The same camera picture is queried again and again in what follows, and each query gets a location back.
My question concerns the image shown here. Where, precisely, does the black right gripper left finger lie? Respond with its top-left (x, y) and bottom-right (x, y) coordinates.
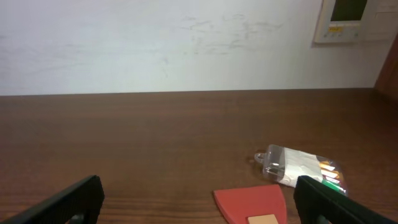
top-left (1, 175), bottom-right (104, 224)

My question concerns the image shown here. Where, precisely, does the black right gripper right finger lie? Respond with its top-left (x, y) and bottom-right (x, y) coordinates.
top-left (294, 175), bottom-right (397, 224)

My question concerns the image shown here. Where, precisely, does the clear case of coloured bits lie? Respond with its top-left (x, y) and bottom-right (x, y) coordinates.
top-left (254, 144), bottom-right (348, 195)

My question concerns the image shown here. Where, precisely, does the orange scraper with wooden handle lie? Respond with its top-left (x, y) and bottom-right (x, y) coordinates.
top-left (213, 184), bottom-right (287, 224)

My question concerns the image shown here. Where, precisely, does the white wall control panel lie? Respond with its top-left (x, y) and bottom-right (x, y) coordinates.
top-left (313, 0), bottom-right (398, 44)

